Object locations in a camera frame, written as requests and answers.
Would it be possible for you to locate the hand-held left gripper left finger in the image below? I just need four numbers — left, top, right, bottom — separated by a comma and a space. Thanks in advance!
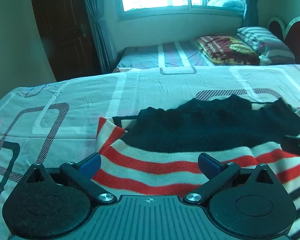
20, 152, 117, 205

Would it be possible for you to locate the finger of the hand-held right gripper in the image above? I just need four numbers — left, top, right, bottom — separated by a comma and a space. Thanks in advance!
280, 134, 300, 175

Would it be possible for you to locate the striped pillow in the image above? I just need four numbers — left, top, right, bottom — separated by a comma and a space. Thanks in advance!
236, 26, 297, 64

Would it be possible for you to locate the folded red blanket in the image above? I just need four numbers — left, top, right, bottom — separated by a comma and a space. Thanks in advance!
191, 34, 262, 67

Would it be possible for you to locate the blue curtain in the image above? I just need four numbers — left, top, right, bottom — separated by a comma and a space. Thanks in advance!
199, 0, 262, 28
79, 0, 115, 74

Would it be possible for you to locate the striped knit sweater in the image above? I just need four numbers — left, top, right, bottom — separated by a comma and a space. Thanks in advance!
91, 94, 300, 239

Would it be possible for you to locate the dark wooden door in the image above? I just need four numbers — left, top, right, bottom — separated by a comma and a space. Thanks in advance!
29, 0, 102, 82

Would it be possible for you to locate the rolled blue quilt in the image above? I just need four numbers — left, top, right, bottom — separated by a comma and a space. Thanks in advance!
206, 0, 244, 12

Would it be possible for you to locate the red heart-shaped headboard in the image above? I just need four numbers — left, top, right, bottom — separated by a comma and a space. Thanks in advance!
267, 16, 300, 65

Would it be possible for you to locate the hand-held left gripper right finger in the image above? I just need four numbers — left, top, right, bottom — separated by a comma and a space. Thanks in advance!
182, 152, 282, 204

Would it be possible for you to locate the bed with striped sheet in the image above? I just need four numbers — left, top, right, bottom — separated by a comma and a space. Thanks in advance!
112, 40, 215, 73

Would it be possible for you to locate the bed with patterned sheet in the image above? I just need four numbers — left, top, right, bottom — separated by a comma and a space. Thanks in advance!
0, 64, 300, 240

